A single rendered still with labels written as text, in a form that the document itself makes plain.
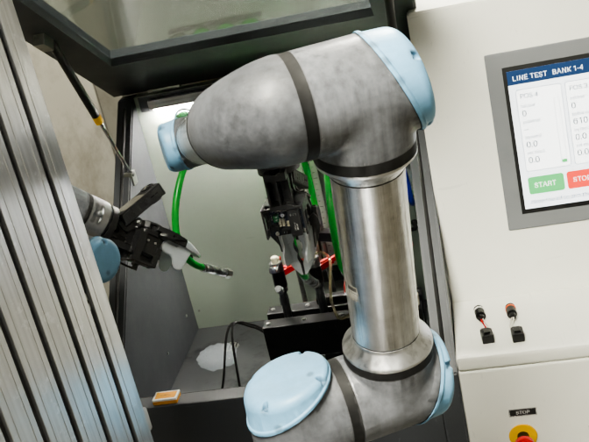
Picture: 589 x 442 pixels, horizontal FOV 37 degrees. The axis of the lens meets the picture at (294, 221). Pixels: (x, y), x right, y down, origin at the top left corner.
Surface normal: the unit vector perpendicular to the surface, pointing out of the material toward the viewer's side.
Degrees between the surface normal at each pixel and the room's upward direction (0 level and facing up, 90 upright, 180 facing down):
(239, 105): 66
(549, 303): 0
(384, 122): 103
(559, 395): 90
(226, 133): 89
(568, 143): 76
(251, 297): 90
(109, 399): 90
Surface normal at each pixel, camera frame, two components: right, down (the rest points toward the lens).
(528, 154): -0.17, 0.15
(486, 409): -0.12, 0.38
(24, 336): 0.94, -0.09
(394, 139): 0.55, 0.38
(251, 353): -0.21, -0.91
